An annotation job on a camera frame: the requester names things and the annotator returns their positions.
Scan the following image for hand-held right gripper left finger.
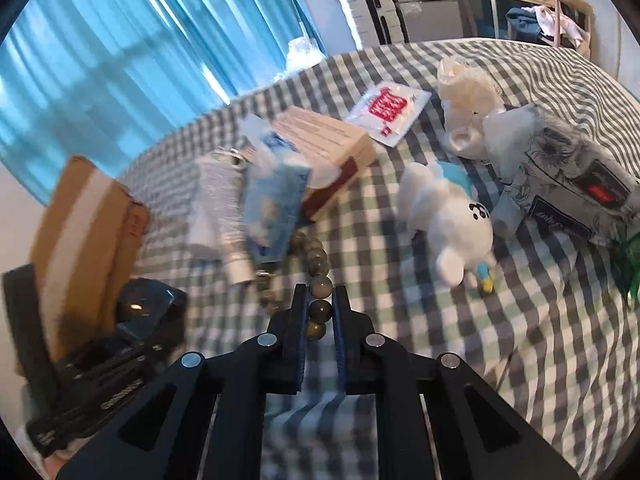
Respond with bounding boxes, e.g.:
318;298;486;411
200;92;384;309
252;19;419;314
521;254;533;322
55;284;308;480

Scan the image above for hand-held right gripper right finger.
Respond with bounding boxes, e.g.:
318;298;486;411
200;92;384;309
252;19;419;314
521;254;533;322
332;284;581;480

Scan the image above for green bead bracelet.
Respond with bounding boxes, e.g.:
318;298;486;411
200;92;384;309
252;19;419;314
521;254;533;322
257;230;333;343

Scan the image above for brown cardboard box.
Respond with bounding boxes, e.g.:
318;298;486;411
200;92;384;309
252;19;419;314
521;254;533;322
15;156;151;376

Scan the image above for white cream tube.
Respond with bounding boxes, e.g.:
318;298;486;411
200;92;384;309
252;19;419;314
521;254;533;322
192;152;256;286

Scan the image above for grey checkered blanket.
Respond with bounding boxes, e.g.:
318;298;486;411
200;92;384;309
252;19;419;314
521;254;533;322
120;40;640;480

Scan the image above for blue tissue pack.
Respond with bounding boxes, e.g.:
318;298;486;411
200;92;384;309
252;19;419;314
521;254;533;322
239;115;312;263

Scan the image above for white plush toy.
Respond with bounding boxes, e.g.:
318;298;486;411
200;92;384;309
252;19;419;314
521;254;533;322
397;160;496;293

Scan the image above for beige flat carton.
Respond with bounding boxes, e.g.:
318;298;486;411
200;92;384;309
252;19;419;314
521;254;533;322
272;106;376;221

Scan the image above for white packet with red print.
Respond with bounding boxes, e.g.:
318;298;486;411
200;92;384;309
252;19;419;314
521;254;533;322
344;80;432;148

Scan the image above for cream plush toy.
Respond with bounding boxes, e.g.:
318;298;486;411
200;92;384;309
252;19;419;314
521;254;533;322
437;57;508;161

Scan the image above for grey floral tissue pack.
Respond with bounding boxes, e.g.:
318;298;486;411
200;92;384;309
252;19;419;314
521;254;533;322
482;102;640;248

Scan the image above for large clear water jug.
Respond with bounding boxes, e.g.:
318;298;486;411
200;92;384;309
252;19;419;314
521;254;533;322
286;37;323;69

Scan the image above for green plastic item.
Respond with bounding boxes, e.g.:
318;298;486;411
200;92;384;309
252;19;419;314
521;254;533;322
617;240;640;311

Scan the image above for teal window curtain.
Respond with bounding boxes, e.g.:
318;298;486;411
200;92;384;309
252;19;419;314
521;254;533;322
0;0;331;206

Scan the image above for white suitcase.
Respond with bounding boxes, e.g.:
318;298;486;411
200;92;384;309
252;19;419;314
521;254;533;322
340;0;406;51

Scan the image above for silver mini fridge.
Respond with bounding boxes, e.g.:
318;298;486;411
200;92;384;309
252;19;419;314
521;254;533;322
385;0;466;43

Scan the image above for clothes on chair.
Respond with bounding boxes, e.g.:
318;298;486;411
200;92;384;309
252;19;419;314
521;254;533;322
507;5;586;46

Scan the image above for wooden chair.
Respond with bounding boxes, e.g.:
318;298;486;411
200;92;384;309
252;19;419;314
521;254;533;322
505;0;593;61

